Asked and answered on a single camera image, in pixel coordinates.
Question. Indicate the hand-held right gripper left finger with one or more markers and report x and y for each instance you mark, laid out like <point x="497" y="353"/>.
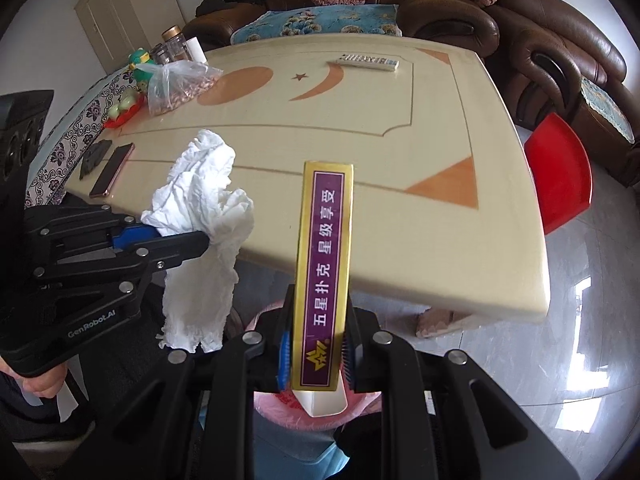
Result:
<point x="285" y="355"/>

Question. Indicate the red stool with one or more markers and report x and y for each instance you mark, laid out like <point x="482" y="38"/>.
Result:
<point x="560" y="170"/>

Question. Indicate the green toy figure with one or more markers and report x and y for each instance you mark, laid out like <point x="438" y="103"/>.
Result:
<point x="140" y="65"/>

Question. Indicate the white cylindrical container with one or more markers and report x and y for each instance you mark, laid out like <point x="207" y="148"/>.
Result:
<point x="196" y="50"/>

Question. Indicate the rose gold smartphone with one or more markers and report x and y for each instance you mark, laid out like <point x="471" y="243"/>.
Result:
<point x="112" y="170"/>

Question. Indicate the teal armrest cover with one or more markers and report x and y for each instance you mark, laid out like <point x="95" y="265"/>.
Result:
<point x="607" y="107"/>

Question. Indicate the long brown leather sofa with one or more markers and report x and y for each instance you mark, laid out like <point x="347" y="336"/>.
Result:
<point x="440" y="15"/>

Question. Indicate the white remote control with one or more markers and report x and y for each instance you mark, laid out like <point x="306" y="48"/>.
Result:
<point x="365" y="61"/>

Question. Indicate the cream wooden table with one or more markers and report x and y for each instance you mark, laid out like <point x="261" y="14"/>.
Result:
<point x="350" y="110"/>

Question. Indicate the blue trash bin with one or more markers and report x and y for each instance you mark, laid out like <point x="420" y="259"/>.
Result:
<point x="300" y="460"/>

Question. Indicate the pink printed trash bag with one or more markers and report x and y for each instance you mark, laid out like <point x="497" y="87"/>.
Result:
<point x="280" y="410"/>

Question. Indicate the person's left hand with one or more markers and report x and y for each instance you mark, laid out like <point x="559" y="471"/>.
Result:
<point x="42" y="382"/>

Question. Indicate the white tissue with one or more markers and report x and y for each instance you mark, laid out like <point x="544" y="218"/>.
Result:
<point x="200" y="190"/>

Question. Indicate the blue floral seat cloth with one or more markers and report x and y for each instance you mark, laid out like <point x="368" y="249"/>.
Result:
<point x="320" y="22"/>

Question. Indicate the brown leather armchair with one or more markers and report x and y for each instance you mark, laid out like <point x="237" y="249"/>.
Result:
<point x="565" y="35"/>

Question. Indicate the pale green fruit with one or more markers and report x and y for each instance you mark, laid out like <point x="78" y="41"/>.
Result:
<point x="122" y="111"/>
<point x="135" y="99"/>

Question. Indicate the small black object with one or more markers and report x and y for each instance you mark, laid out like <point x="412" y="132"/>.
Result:
<point x="95" y="159"/>

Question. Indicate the glass jar with gold lid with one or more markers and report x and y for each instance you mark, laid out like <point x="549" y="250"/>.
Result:
<point x="174" y="42"/>

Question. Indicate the clear plastic bag of peanuts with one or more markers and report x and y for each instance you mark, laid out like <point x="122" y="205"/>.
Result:
<point x="180" y="87"/>

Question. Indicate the small clear glass jar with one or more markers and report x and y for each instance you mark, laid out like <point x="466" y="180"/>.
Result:
<point x="160" y="54"/>

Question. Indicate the gold and purple card box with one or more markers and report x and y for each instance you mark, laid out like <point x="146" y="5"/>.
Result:
<point x="322" y="260"/>

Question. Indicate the red plate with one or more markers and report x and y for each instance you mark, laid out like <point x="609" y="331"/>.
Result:
<point x="112" y="121"/>

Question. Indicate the cream panel door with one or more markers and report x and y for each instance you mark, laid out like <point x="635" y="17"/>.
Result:
<point x="130" y="15"/>

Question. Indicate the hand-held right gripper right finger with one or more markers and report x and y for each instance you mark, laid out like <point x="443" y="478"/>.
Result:
<point x="348" y="360"/>

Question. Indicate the purple floral sofa cover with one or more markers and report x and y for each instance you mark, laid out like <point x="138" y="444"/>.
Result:
<point x="65" y="150"/>

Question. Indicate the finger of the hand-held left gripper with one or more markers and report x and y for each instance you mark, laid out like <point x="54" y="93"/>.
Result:
<point x="135" y="235"/>
<point x="180" y="250"/>

